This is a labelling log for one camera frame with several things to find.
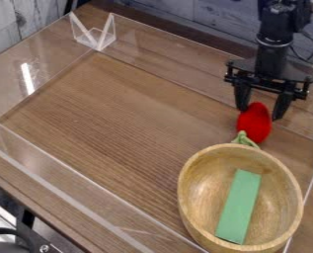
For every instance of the clear acrylic corner bracket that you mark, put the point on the clear acrylic corner bracket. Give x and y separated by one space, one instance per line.
96 38

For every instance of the clear acrylic tray wall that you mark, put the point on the clear acrylic tray wall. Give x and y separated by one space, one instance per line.
99 220

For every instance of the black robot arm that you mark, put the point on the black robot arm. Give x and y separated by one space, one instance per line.
270 72

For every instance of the wooden bowl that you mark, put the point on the wooden bowl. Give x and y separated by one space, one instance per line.
203 189

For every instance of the red plush strawberry toy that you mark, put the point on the red plush strawberry toy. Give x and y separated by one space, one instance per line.
253 125

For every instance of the green rectangular block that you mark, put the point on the green rectangular block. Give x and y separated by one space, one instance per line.
236 216

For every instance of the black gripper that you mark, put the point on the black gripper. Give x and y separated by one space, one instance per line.
245 79

